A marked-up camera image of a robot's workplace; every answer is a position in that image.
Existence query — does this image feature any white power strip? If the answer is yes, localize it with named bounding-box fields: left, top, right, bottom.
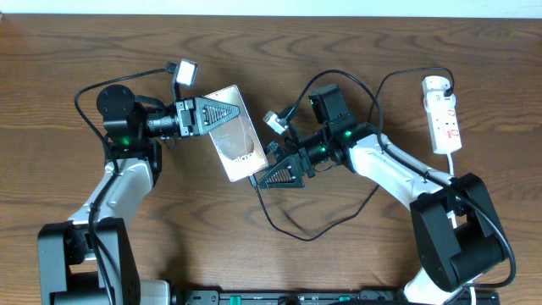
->
left=423, top=91, right=462, bottom=154

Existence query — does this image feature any black right camera cable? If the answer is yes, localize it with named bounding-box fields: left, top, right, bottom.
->
left=291, top=69, right=517, bottom=293

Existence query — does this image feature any black left camera cable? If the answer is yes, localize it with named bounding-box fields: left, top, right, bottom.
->
left=74, top=62, right=179, bottom=305

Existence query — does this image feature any black camera cable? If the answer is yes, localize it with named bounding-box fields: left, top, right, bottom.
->
left=291, top=69, right=517, bottom=293
left=74, top=62, right=179, bottom=305

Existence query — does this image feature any white charger plug adapter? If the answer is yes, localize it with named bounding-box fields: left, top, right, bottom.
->
left=422, top=75, right=453, bottom=97

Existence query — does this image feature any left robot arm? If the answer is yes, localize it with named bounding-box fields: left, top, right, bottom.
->
left=37, top=85, right=245, bottom=304

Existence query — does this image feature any white power strip cord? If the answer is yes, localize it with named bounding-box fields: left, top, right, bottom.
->
left=446, top=152, right=478, bottom=305

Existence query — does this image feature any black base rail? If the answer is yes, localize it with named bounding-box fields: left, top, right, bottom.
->
left=169, top=289, right=501, bottom=305

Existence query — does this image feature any black charger cable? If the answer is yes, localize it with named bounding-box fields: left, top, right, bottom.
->
left=247, top=66, right=456, bottom=242

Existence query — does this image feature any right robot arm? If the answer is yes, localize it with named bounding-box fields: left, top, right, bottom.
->
left=253, top=84, right=516, bottom=304

